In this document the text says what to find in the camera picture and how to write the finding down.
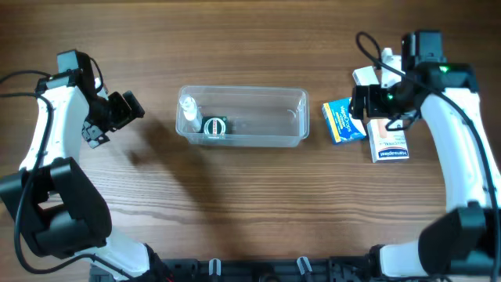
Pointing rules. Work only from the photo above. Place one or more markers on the white green medicine box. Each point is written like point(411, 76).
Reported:
point(365, 76)

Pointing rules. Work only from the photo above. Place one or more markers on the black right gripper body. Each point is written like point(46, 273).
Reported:
point(360, 102)

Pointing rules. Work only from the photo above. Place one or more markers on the green Zam-Buk ointment box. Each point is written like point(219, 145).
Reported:
point(215, 126)

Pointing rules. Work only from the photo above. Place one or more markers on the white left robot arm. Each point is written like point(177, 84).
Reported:
point(56, 209)

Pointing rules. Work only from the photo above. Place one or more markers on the clear plastic container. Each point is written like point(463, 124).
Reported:
point(258, 116)

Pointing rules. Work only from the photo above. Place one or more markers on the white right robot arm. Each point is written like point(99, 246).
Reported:
point(465, 241)

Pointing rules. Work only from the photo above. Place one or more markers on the small clear white bottle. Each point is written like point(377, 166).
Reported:
point(191, 119)

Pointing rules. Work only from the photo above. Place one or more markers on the blue VapoDrops lozenge box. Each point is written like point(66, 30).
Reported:
point(343, 128)

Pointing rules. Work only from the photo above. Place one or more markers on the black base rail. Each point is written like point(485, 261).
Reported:
point(333, 269)

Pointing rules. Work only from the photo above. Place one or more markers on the white Hansaplast plaster box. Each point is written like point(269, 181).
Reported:
point(387, 145)

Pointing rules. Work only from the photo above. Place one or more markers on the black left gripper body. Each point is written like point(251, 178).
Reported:
point(127, 106)

